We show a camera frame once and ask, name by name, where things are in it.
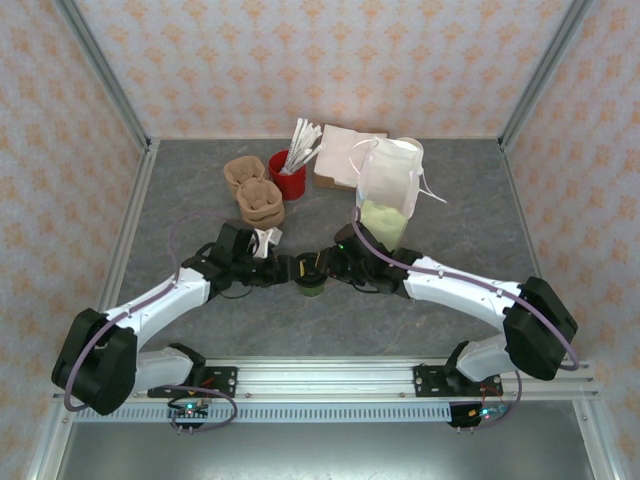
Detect green paper coffee cup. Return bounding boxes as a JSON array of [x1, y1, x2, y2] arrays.
[[295, 277, 327, 300]]

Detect white and green paper bag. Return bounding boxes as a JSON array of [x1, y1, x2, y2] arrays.
[[349, 137, 449, 251]]

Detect paper-wrapped straw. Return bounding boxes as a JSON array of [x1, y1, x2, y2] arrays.
[[287, 127, 324, 174], [292, 142, 327, 171], [285, 121, 317, 174], [287, 117, 306, 174]]

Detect brown pulp cup carrier stack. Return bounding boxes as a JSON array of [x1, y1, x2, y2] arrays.
[[223, 157, 287, 229]]

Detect brown cardboard napkin tray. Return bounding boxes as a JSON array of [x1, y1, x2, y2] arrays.
[[313, 127, 391, 194]]

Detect red plastic bucket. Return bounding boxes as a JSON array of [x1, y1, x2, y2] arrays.
[[268, 149, 308, 202]]

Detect white paper napkin stack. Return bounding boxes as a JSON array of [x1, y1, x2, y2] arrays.
[[314, 124, 389, 187]]

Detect aluminium mounting rail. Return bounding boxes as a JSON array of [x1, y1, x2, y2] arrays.
[[52, 356, 599, 402]]

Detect aluminium side rail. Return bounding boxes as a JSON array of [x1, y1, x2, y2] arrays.
[[499, 139, 572, 362], [79, 139, 162, 362]]

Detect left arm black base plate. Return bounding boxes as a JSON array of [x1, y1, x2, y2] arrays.
[[147, 365, 239, 399]]

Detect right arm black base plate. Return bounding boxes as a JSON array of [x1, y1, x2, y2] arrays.
[[413, 364, 502, 399]]

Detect grey slotted cable duct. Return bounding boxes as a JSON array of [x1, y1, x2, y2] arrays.
[[74, 403, 454, 424]]

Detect aluminium frame post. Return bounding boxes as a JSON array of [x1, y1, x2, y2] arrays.
[[53, 0, 154, 152], [498, 0, 597, 152]]

